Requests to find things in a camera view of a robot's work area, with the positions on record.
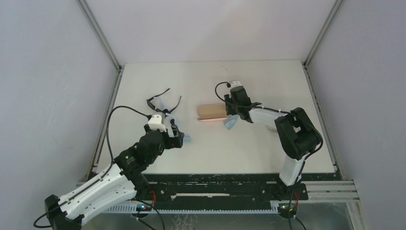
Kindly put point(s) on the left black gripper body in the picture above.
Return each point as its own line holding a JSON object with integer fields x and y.
{"x": 174, "y": 138}

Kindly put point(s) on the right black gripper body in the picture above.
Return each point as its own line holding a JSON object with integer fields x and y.
{"x": 236, "y": 109}

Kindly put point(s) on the pink glasses case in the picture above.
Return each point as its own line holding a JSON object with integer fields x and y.
{"x": 212, "y": 112}

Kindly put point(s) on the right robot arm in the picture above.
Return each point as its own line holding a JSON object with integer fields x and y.
{"x": 298, "y": 136}

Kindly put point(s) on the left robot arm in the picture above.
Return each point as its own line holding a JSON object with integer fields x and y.
{"x": 120, "y": 181}

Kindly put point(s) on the black sunglasses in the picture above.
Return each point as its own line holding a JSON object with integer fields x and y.
{"x": 156, "y": 104}

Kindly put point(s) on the white sunglasses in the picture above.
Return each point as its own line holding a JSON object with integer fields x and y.
{"x": 170, "y": 120}

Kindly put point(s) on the patterned glasses case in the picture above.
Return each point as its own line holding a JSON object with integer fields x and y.
{"x": 272, "y": 129}

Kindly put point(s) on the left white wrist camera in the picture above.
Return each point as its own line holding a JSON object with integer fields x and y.
{"x": 157, "y": 123}

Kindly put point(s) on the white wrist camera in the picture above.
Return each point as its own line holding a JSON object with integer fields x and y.
{"x": 157, "y": 123}
{"x": 234, "y": 84}

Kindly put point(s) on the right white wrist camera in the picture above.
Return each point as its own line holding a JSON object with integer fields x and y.
{"x": 234, "y": 84}

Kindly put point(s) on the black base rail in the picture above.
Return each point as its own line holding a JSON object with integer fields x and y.
{"x": 219, "y": 191}

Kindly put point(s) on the aluminium frame rail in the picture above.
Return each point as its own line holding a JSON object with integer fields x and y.
{"x": 318, "y": 191}

